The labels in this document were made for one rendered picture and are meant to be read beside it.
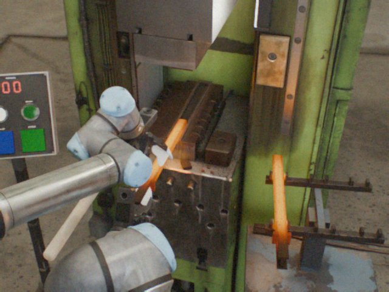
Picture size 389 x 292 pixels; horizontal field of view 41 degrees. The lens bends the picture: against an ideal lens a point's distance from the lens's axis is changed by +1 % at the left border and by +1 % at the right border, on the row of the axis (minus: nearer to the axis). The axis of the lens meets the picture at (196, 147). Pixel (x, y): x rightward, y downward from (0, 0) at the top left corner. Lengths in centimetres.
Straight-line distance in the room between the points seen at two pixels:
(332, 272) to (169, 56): 83
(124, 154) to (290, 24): 74
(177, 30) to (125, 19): 16
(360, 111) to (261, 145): 217
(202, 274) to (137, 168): 106
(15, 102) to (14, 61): 285
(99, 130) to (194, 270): 102
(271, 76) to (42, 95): 76
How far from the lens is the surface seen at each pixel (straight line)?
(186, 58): 162
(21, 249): 289
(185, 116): 192
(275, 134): 185
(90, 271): 102
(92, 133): 123
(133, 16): 162
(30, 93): 183
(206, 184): 179
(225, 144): 180
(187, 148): 180
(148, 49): 165
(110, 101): 124
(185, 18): 156
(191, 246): 202
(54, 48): 481
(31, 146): 183
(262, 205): 206
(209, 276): 212
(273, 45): 167
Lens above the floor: 203
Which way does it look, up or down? 36 degrees down
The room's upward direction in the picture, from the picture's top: 1 degrees clockwise
